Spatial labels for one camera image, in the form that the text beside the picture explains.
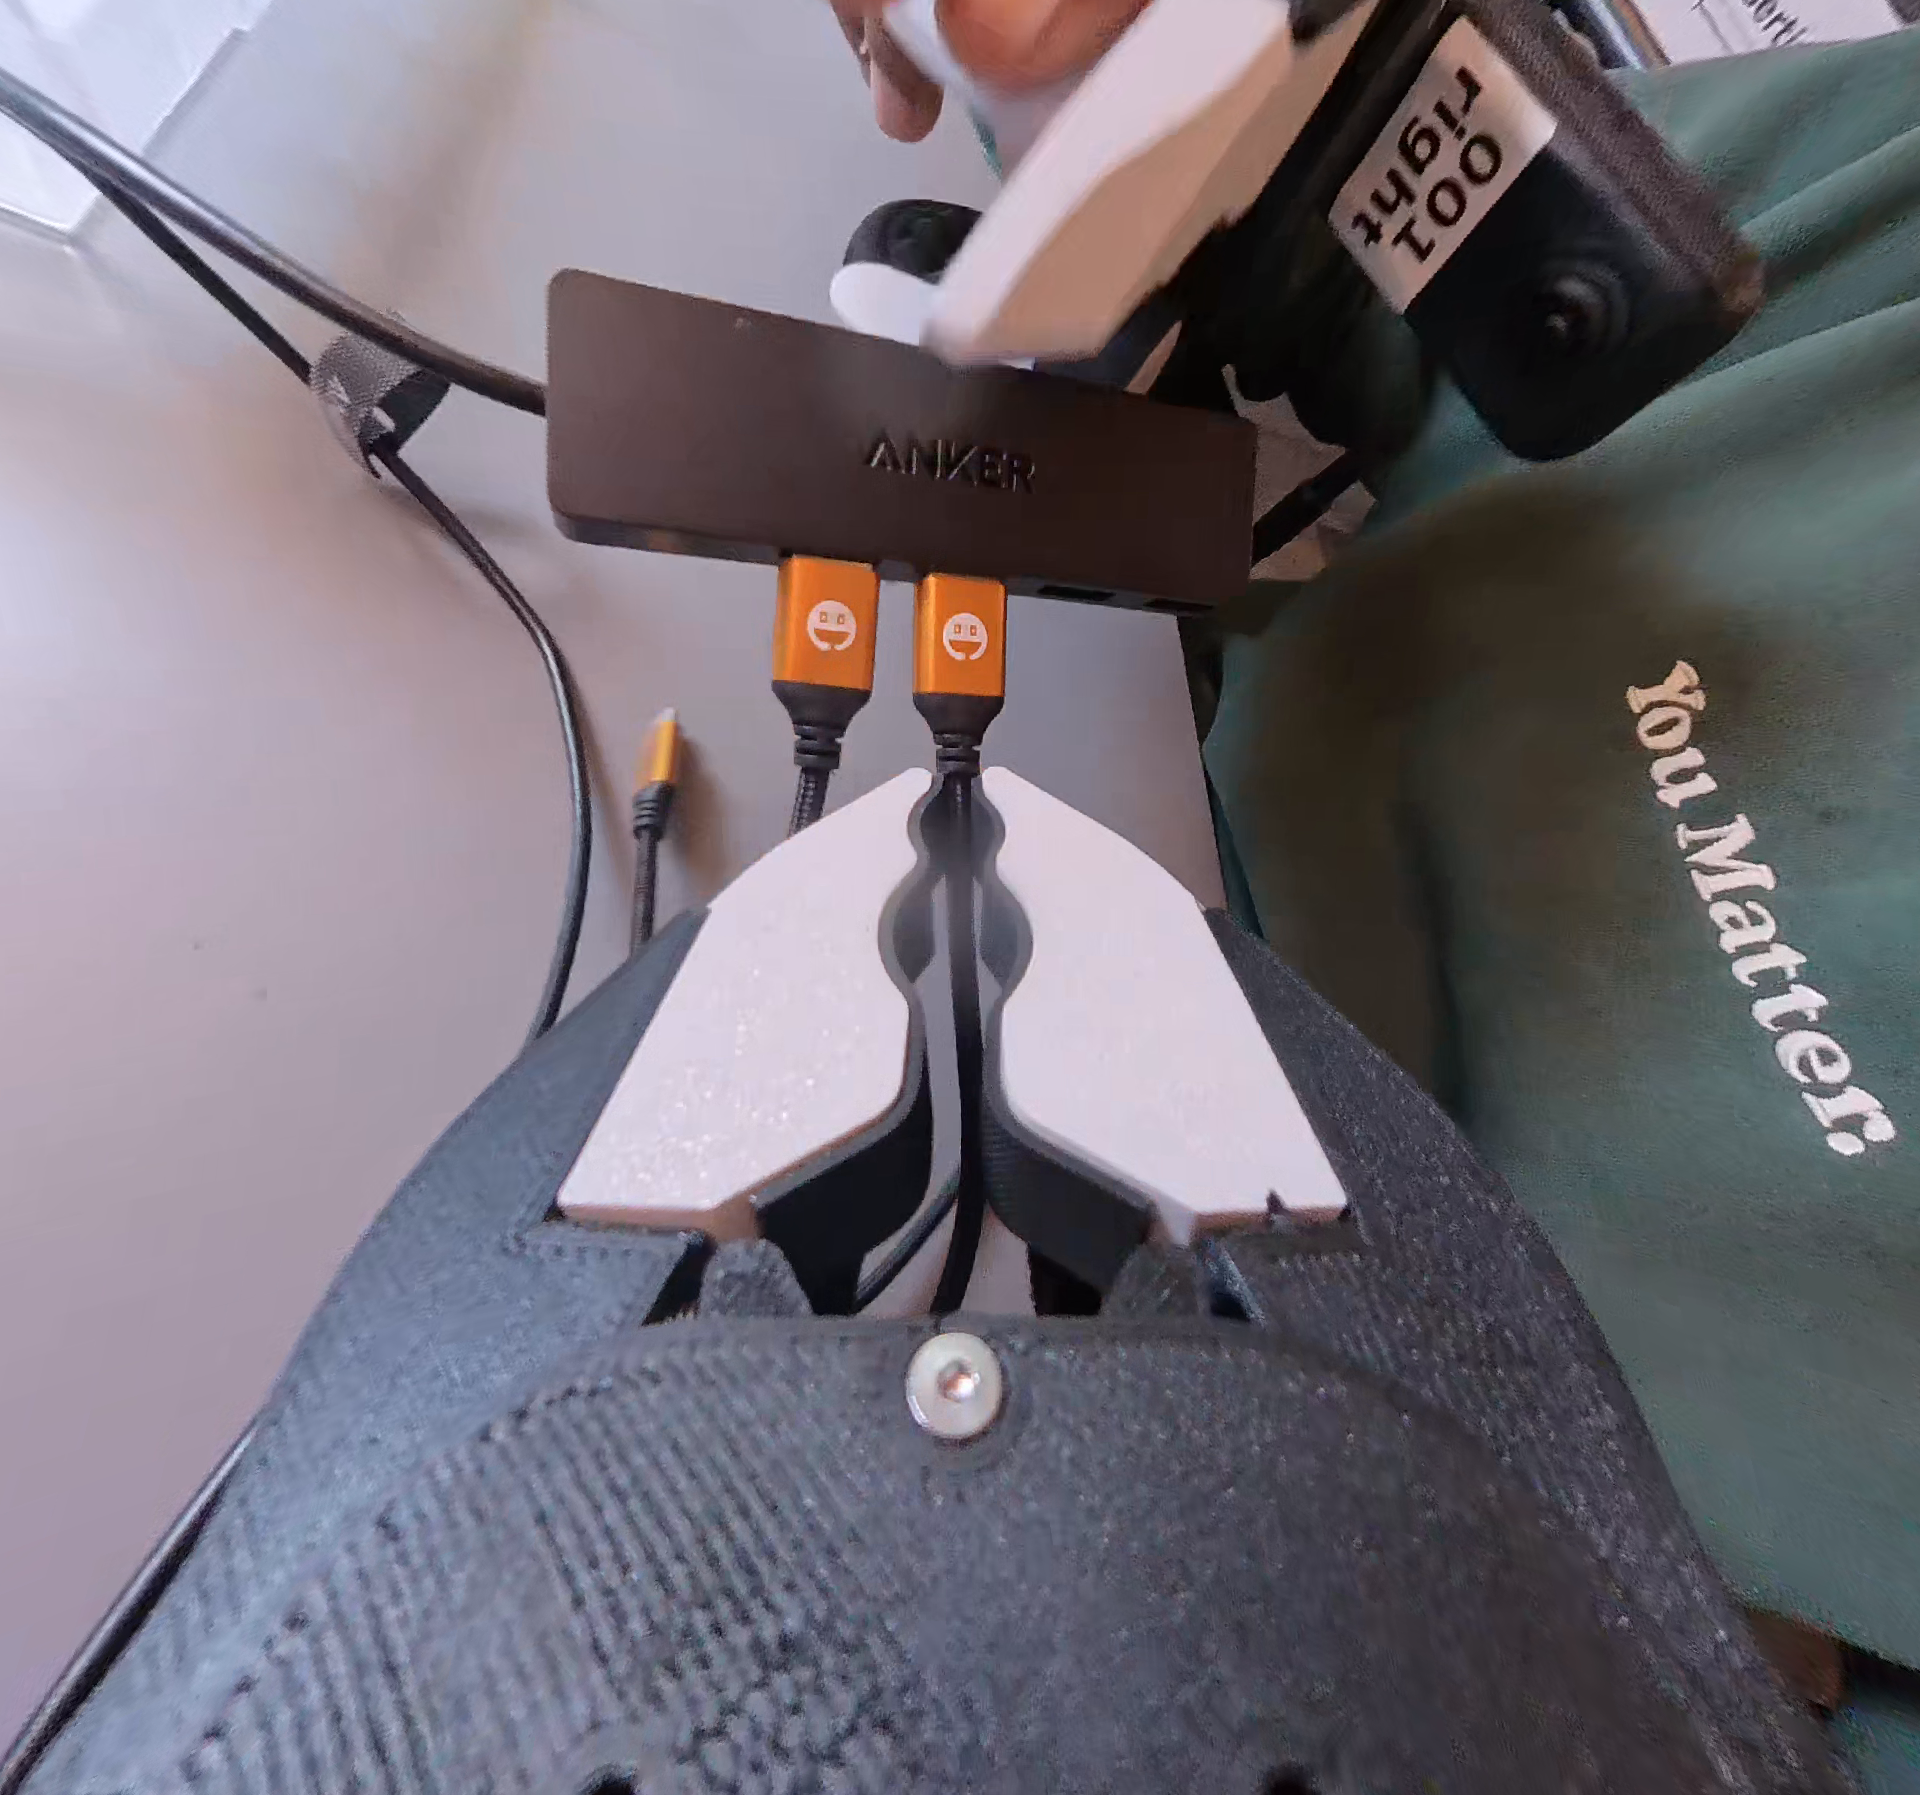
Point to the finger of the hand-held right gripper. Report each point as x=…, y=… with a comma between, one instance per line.
x=878, y=301
x=1291, y=460

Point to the person's green sweatshirt torso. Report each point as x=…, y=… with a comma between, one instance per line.
x=1575, y=850

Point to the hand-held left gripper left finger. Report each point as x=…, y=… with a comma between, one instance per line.
x=751, y=1061

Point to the small black USB hub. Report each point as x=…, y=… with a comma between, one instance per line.
x=751, y=416

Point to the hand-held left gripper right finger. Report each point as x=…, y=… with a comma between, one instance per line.
x=1155, y=1061

